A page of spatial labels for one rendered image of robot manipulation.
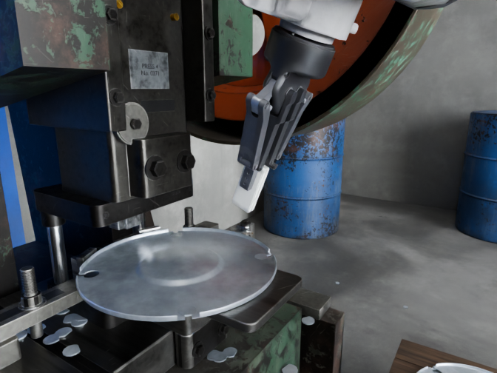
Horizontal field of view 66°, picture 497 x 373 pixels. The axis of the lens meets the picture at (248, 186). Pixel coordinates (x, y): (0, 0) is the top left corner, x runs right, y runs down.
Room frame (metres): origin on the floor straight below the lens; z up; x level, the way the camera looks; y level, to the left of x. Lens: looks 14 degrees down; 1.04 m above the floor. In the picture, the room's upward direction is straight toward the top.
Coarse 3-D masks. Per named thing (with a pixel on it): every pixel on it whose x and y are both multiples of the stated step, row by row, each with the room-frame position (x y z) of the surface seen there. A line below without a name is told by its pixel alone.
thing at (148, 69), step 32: (128, 0) 0.53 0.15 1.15; (160, 0) 0.58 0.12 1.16; (128, 32) 0.53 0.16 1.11; (160, 32) 0.57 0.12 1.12; (128, 64) 0.52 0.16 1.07; (160, 64) 0.57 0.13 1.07; (128, 96) 0.52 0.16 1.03; (160, 96) 0.57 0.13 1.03; (64, 128) 0.55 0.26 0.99; (128, 128) 0.50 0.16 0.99; (160, 128) 0.57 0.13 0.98; (64, 160) 0.55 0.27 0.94; (96, 160) 0.51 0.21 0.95; (128, 160) 0.51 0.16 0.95; (160, 160) 0.51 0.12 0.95; (192, 160) 0.56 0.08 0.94; (96, 192) 0.51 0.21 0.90; (128, 192) 0.51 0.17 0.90; (160, 192) 0.52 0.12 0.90
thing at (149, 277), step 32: (96, 256) 0.56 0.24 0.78; (128, 256) 0.56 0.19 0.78; (160, 256) 0.55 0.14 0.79; (192, 256) 0.55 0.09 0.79; (224, 256) 0.56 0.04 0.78; (96, 288) 0.46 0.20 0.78; (128, 288) 0.46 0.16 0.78; (160, 288) 0.46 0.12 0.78; (192, 288) 0.46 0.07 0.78; (224, 288) 0.46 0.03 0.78; (256, 288) 0.46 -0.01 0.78; (160, 320) 0.39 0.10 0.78
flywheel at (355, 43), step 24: (384, 0) 0.71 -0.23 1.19; (264, 24) 0.88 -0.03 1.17; (360, 24) 0.73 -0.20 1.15; (384, 24) 0.71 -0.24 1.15; (264, 48) 0.88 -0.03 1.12; (336, 48) 0.75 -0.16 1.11; (360, 48) 0.73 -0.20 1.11; (384, 48) 0.80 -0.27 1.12; (264, 72) 0.88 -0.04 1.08; (336, 72) 0.75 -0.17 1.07; (360, 72) 0.80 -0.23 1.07; (216, 96) 0.91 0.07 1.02; (240, 96) 0.87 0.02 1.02; (240, 120) 0.87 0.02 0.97
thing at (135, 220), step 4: (136, 216) 0.59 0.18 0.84; (140, 216) 0.61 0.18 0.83; (124, 220) 0.58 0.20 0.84; (128, 220) 0.58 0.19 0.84; (132, 220) 0.58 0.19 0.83; (136, 220) 0.59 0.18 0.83; (140, 220) 0.61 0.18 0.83; (112, 224) 0.58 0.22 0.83; (116, 224) 0.57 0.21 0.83; (120, 224) 0.57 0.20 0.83; (124, 224) 0.58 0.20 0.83; (128, 224) 0.58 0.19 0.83; (132, 224) 0.58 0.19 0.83; (136, 224) 0.59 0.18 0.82; (112, 228) 0.58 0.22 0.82; (116, 228) 0.57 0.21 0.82; (120, 228) 0.57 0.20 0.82; (124, 228) 0.58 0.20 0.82; (128, 228) 0.58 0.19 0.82
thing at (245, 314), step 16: (272, 288) 0.46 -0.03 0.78; (288, 288) 0.46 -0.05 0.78; (256, 304) 0.42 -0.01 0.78; (272, 304) 0.42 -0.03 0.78; (192, 320) 0.47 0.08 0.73; (208, 320) 0.50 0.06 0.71; (224, 320) 0.40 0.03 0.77; (240, 320) 0.39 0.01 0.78; (256, 320) 0.39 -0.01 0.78; (176, 336) 0.47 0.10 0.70; (192, 336) 0.47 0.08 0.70; (208, 336) 0.50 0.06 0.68; (224, 336) 0.53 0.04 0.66; (176, 352) 0.47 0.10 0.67; (192, 352) 0.47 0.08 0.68; (208, 352) 0.50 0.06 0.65
